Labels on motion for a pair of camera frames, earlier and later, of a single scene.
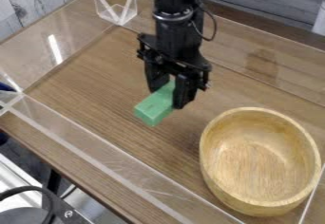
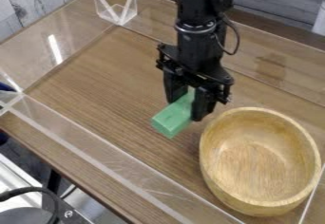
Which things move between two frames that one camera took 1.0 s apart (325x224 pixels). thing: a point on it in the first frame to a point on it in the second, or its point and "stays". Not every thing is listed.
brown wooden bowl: x=262 y=159 stays
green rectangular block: x=152 y=110 to x=176 y=117
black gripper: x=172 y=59 to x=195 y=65
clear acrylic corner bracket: x=116 y=13 stays
